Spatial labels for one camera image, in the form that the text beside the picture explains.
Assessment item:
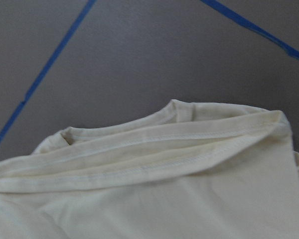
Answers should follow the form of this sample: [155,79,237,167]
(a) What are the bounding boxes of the beige long-sleeve printed shirt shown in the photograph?
[0,100,299,239]

